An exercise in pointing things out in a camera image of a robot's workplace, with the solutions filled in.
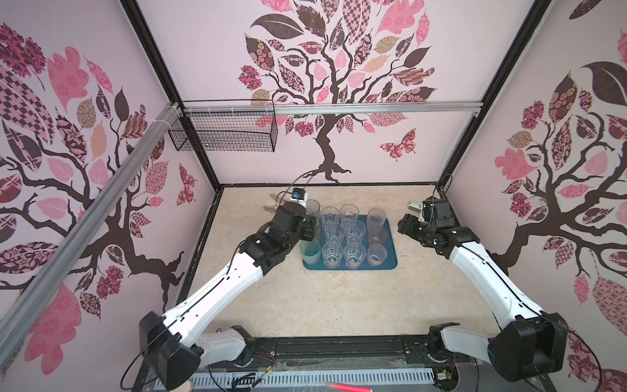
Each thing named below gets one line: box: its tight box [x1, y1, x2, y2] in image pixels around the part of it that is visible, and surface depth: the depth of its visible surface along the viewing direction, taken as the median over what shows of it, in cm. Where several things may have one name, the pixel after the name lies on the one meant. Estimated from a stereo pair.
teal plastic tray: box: [302, 214, 398, 271], surface depth 97 cm
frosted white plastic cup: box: [366, 207, 387, 232], surface depth 100 cm
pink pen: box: [329, 383, 374, 392], surface depth 69 cm
